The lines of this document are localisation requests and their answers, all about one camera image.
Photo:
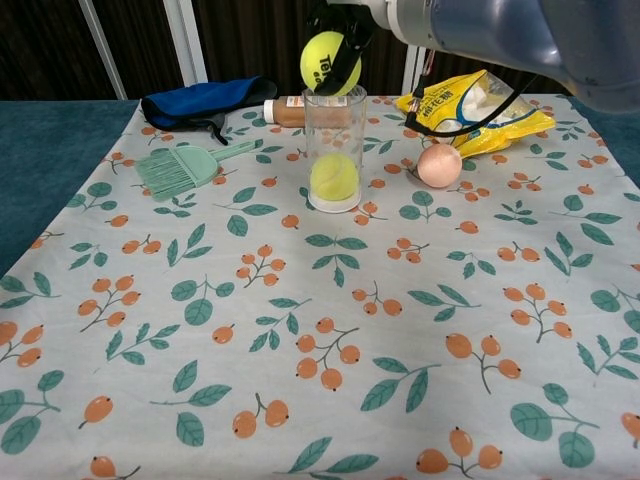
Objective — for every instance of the blue black fabric mitt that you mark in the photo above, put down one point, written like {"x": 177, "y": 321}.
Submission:
{"x": 200, "y": 102}

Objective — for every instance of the plain yellow tennis ball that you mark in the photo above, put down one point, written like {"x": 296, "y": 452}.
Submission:
{"x": 334, "y": 177}

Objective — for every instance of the printed yellow tennis ball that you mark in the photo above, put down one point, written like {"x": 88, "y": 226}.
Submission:
{"x": 317, "y": 57}

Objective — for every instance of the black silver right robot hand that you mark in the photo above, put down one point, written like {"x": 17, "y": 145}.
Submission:
{"x": 357, "y": 25}

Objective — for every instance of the teal table cover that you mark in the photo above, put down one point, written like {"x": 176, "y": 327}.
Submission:
{"x": 45, "y": 165}

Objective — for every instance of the yellow marshmallow bag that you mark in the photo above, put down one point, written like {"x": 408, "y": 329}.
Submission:
{"x": 525, "y": 122}

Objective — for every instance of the floral print tablecloth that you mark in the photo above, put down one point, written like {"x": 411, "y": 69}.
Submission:
{"x": 300, "y": 325}

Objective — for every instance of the clear plastic cylinder cup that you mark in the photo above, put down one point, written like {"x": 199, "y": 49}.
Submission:
{"x": 332, "y": 125}

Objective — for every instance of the brown liquid bottle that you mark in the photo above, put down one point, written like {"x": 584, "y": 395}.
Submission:
{"x": 287, "y": 112}

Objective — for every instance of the green plastic brush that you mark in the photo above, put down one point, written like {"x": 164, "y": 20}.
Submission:
{"x": 175, "y": 172}

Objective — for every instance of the dark slatted partition screen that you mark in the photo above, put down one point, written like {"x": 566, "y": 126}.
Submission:
{"x": 50, "y": 45}

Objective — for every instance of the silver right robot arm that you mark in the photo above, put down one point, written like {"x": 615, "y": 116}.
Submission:
{"x": 500, "y": 30}

